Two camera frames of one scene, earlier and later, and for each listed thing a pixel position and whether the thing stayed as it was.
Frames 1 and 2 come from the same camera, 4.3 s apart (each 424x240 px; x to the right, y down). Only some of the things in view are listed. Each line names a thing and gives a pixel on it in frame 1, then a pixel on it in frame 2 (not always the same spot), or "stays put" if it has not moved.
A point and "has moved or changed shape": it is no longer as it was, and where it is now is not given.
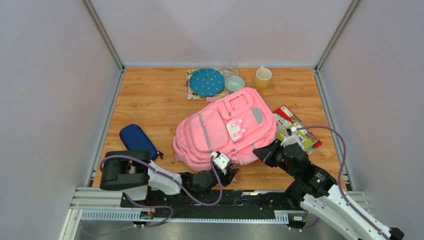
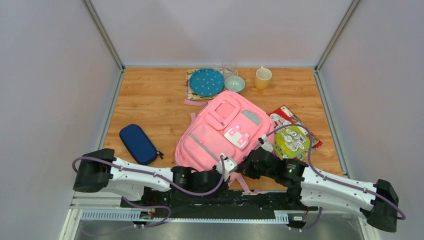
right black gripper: x=265 y=154 to x=245 y=169
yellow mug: x=263 y=76 stays put
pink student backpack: x=237 y=125 has moved or changed shape
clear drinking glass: x=229 y=68 stays put
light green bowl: x=234 y=83 stays put
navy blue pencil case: x=134 y=139 stays put
